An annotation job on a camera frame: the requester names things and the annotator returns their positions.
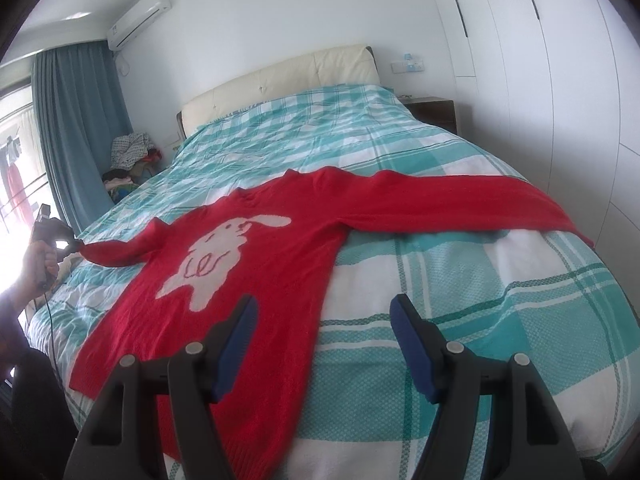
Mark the white wall air conditioner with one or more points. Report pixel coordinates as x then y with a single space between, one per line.
142 15

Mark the person's left hand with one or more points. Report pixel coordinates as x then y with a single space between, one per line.
34 267

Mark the teal plaid bedspread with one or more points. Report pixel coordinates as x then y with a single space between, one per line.
425 285

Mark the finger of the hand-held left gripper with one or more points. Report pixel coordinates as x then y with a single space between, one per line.
77 246

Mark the person's left forearm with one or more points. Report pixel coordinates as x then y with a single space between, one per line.
10 310

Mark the wall socket with blue plug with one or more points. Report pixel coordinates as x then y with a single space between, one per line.
407 65

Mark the pile of clothes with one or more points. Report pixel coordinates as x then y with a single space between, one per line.
131 162

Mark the white wardrobe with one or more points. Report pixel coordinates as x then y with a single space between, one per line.
540 70

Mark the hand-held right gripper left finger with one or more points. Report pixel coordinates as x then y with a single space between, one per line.
235 355

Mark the blue curtain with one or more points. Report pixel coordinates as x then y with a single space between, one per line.
80 135

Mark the red sweater with white rabbit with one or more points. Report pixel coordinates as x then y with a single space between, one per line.
260 240

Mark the cream padded headboard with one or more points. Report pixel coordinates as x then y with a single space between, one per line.
280 85

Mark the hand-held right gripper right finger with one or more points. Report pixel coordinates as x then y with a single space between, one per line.
412 350

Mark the dark wooden nightstand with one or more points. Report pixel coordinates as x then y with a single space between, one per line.
432 110

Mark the red hanging garment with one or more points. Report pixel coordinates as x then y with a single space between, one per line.
15 185

